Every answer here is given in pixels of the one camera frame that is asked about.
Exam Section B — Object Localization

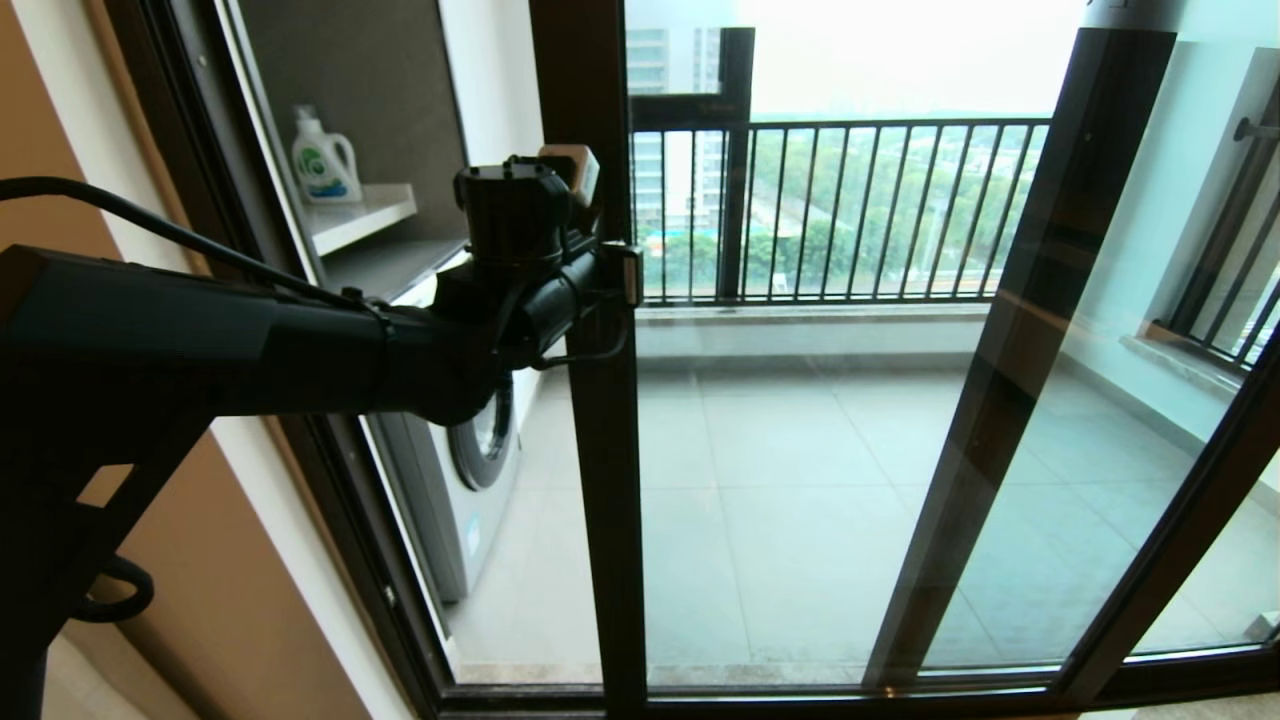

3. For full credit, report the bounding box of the white wall shelf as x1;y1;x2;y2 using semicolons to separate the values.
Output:
304;183;419;256

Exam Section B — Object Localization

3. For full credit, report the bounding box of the white front-load washing machine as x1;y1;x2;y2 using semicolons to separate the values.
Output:
372;240;524;605

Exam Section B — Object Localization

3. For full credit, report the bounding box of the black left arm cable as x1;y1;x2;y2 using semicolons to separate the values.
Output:
0;176;633;373

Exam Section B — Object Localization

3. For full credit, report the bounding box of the white detergent bottle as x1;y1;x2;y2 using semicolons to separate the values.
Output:
290;104;364;205

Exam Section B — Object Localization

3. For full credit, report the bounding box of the dark framed fixed glass panel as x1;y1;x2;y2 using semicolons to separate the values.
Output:
863;28;1280;693

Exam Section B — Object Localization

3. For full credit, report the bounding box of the stone window sill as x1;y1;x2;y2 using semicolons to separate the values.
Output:
632;302;993;328
1118;333;1280;403

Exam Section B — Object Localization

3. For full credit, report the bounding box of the dark balcony window frame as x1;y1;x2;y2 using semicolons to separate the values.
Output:
628;26;758;304

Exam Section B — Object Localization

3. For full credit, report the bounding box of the black balcony railing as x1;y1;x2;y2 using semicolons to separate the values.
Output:
1160;90;1280;373
630;118;1053;304

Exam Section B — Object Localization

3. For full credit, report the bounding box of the dark cabinet niche panel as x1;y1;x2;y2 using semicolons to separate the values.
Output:
235;0;471;245

